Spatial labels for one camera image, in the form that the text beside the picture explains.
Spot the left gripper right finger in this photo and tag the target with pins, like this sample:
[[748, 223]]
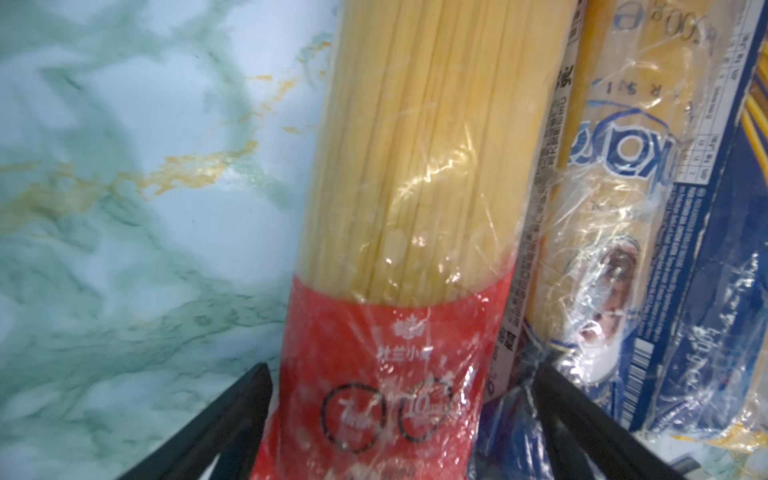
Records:
[[579, 435]]

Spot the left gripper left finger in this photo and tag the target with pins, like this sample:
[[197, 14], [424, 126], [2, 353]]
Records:
[[226, 435]]

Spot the blue clear spaghetti bag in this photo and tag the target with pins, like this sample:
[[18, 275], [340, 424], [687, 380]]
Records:
[[641, 82]]

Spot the red spaghetti bag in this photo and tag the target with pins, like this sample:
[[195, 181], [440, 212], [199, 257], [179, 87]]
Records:
[[431, 129]]

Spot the blue Barilla pasta box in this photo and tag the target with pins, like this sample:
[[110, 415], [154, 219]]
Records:
[[699, 369]]

